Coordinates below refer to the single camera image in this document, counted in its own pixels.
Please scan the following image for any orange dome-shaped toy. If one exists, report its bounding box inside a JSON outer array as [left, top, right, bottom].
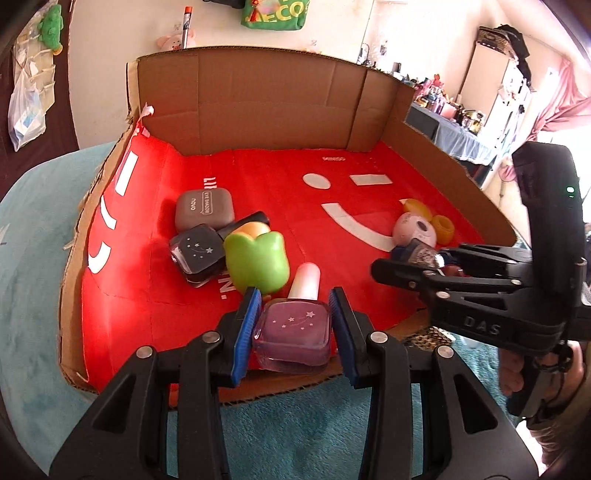
[[399, 198, 432, 220]]

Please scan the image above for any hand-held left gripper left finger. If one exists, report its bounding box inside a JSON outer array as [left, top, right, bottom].
[[48, 286, 263, 480]]

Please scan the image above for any gold studded cap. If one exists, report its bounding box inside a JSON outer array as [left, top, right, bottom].
[[404, 325, 455, 350]]

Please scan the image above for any pink round jar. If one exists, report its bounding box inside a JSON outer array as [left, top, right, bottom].
[[392, 213, 437, 252]]

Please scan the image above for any green tulip-shaped toy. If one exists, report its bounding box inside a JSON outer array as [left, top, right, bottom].
[[224, 222, 291, 295]]

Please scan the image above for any pink plush toy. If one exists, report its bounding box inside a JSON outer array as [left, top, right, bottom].
[[156, 33, 197, 51]]

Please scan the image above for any person's right hand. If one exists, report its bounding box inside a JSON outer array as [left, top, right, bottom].
[[499, 351, 526, 398]]

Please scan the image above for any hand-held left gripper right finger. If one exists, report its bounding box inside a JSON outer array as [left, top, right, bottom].
[[329, 286, 541, 480]]

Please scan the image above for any person's right forearm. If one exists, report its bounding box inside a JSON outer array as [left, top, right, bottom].
[[526, 342, 591, 469]]

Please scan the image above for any brown cardboard box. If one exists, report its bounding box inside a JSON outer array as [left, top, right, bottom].
[[59, 45, 518, 409]]

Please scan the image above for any orange ring-shaped toy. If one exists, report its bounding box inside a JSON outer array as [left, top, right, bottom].
[[431, 215, 455, 245]]

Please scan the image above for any grey rounded case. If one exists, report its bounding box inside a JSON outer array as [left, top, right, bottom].
[[174, 187, 235, 232]]

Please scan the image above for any pink curtain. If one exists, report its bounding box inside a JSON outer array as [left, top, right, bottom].
[[499, 58, 591, 183]]

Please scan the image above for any table with blue cloth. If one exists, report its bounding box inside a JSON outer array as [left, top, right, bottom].
[[406, 104, 497, 183]]

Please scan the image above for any clear plastic bag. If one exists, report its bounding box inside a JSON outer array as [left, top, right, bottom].
[[8, 69, 49, 152]]

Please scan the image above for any black nail polish bottle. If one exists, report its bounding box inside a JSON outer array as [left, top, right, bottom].
[[168, 211, 271, 288]]

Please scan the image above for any beige hanging organizer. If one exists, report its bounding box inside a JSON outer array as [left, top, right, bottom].
[[14, 23, 57, 116]]

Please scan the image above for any purple nail polish bottle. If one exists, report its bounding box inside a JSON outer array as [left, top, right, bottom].
[[253, 262, 332, 374]]

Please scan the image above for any green cloth bag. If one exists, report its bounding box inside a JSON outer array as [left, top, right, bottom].
[[240, 0, 311, 29]]

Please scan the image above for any green plush toy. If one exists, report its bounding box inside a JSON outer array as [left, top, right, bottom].
[[38, 4, 65, 55]]

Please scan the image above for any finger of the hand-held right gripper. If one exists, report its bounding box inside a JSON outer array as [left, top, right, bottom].
[[370, 257, 579, 357], [438, 244, 533, 278]]

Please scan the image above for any glitter nail polish bottle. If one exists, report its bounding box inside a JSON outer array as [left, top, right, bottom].
[[392, 239, 446, 271]]

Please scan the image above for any dark brown door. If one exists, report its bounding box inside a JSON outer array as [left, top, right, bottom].
[[0, 0, 80, 195]]

